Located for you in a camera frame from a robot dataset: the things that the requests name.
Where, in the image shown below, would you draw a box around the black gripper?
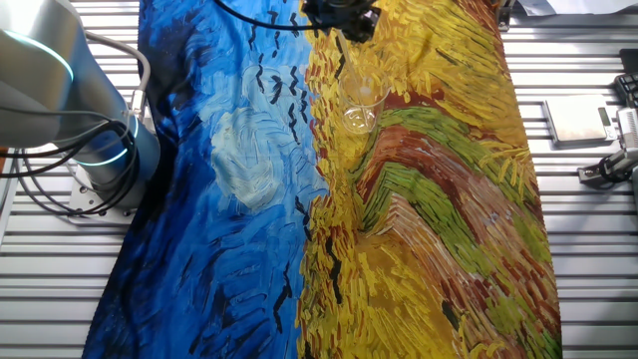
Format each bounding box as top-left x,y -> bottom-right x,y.
301,0 -> 383,45

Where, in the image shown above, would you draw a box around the glass stirring rod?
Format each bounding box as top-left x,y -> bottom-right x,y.
336,30 -> 375,132

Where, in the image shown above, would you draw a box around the clear glass beaker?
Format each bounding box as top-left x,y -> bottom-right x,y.
338,74 -> 393,136

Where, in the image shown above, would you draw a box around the white sheet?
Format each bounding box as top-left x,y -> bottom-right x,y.
515,0 -> 638,16

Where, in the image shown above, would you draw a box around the painted wheat field cloth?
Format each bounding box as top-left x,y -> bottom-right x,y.
82,0 -> 564,359

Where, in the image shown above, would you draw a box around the black flat device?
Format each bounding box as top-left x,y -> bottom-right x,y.
619,48 -> 638,75

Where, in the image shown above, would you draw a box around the black keyboard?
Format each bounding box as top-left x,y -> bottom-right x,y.
613,73 -> 638,109

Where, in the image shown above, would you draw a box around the aluminium frame post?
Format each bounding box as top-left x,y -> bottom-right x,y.
495,0 -> 515,32

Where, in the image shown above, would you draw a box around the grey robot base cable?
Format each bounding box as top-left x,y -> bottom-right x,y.
84,30 -> 152,121

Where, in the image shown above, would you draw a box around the black base cable loops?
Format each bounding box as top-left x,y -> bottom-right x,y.
0,107 -> 142,218

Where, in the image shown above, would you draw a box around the small silver camera on mount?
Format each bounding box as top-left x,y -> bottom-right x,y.
577,148 -> 638,191

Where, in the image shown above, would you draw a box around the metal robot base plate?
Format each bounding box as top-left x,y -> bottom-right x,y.
67,162 -> 141,226

